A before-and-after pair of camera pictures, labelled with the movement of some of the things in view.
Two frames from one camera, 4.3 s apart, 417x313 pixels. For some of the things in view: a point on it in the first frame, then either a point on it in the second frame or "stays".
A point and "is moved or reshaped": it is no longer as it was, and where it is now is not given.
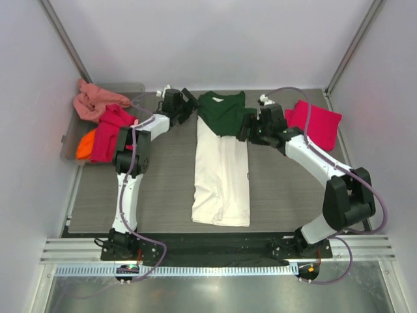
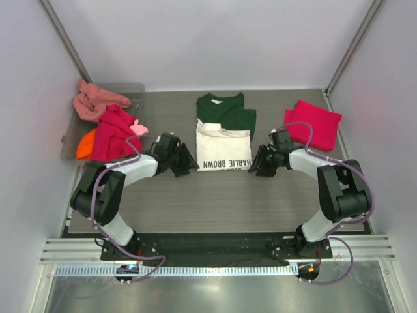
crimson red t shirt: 113,118 stays
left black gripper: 191,106 to 187,161
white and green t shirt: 221,195 is moved or reshaped
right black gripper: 251,120 to 259,162
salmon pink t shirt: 92,100 stays
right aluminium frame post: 333,79 stays
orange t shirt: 85,148 stays
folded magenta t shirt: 322,124 stays
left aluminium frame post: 64,41 stays
